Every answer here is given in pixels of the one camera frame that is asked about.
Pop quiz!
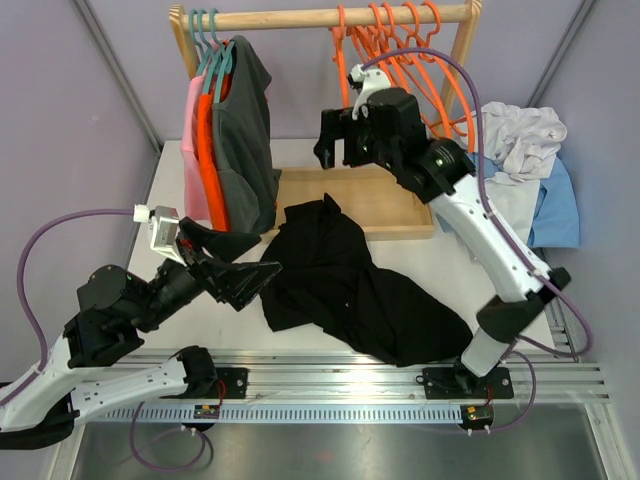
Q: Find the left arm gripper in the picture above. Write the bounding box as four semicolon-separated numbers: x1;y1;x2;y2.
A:
132;218;283;334

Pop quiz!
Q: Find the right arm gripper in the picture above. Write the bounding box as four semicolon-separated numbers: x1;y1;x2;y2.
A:
314;108;401;175

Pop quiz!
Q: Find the black shirt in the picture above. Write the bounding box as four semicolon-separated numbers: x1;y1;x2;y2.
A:
260;196;472;367

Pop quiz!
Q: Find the orange hanger of black shirt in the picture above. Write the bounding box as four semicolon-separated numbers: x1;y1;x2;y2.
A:
329;5;350;108

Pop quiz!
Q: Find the orange hanger of white shirt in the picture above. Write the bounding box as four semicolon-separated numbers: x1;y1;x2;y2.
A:
351;2;418;93

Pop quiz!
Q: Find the white shirt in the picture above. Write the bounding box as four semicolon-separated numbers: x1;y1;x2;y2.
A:
481;102;567;241

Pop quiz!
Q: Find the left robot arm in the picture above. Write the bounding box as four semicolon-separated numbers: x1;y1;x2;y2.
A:
1;209;281;450

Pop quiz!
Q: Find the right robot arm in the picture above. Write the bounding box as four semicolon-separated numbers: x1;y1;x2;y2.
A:
313;87;571;398

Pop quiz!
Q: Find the pink shirt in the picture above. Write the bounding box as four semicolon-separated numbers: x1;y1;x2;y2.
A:
180;75;209;221

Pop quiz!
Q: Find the dark grey shirt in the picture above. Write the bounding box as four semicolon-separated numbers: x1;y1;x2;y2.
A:
212;35;281;235

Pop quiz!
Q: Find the orange shirt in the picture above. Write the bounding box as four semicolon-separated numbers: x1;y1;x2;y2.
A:
196;87;231;232

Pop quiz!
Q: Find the teal hanger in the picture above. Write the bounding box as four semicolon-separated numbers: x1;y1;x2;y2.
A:
189;9;212;76
202;7;224;94
204;8;235;103

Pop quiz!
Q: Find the blue shirt pile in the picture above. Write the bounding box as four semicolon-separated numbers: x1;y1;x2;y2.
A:
483;157;580;249

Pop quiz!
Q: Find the wooden clothes rack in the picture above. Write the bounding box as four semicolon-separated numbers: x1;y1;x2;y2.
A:
169;1;482;240

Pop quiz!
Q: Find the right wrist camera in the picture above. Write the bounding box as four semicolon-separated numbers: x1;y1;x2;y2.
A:
348;64;391;121

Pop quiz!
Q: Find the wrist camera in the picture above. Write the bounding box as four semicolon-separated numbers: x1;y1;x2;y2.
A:
348;64;391;121
133;204;185;265

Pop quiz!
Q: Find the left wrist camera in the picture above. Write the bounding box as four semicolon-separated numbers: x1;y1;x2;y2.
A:
133;204;185;265

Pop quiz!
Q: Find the aluminium rail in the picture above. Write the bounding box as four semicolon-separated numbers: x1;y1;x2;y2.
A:
67;349;611;426

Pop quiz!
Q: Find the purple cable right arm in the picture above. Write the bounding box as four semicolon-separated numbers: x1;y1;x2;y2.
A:
360;48;594;359

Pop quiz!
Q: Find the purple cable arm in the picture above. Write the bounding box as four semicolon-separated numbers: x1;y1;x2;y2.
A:
0;207;139;406
360;48;594;359

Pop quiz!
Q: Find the white cable duct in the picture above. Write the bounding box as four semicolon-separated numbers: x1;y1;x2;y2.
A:
99;403;462;425

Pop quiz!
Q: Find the purple cable lower left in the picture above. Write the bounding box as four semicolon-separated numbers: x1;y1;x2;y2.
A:
128;394;215;471

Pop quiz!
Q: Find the purple cable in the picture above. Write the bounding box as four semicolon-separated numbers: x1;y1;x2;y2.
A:
409;349;539;435
128;394;215;471

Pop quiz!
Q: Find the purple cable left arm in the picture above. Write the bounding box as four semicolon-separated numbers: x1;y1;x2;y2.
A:
0;207;139;406

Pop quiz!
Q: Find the purple cable lower right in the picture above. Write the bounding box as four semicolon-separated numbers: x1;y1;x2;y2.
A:
409;349;539;435

